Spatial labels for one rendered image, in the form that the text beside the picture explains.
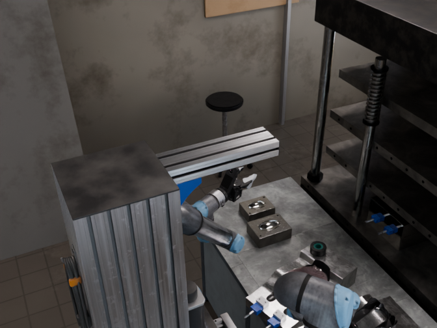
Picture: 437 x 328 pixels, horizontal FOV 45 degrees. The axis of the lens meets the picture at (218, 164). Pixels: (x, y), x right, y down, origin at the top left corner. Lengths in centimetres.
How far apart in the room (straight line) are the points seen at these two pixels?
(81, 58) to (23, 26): 74
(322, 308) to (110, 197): 69
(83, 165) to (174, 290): 41
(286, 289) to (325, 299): 12
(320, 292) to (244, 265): 127
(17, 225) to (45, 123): 79
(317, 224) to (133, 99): 239
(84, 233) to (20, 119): 290
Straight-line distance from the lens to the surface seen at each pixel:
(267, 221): 295
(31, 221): 423
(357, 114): 317
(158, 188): 122
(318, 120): 319
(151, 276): 135
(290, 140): 537
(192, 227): 178
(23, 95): 404
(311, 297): 155
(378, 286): 277
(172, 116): 506
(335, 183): 342
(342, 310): 154
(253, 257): 282
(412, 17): 250
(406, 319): 258
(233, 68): 513
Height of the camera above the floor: 274
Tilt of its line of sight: 33 degrees down
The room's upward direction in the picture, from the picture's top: 1 degrees counter-clockwise
